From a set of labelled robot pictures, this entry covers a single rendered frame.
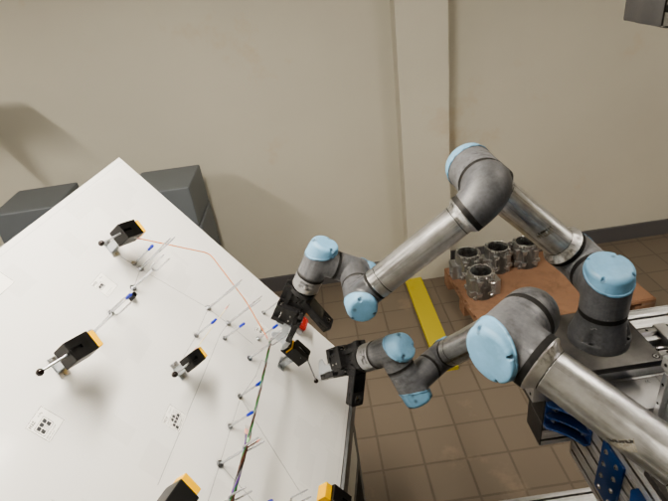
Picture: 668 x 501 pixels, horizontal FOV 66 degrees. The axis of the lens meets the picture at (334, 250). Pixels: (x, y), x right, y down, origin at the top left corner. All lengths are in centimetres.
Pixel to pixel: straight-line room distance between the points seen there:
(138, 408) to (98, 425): 10
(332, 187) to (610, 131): 191
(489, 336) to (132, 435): 73
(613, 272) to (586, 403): 48
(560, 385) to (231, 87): 272
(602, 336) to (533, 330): 47
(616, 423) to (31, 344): 106
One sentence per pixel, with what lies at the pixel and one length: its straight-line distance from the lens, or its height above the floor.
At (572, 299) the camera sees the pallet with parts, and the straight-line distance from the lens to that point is 345.
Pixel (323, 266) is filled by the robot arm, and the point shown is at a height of 145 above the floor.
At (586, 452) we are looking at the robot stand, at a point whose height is 90.
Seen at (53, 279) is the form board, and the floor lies 160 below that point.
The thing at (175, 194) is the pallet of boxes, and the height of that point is 109.
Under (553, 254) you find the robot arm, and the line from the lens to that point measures 146.
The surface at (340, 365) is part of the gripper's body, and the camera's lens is 143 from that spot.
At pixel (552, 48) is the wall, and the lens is 362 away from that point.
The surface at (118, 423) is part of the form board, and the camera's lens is 116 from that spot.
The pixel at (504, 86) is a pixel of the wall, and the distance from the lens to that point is 355.
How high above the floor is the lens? 212
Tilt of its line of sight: 30 degrees down
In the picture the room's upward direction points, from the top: 8 degrees counter-clockwise
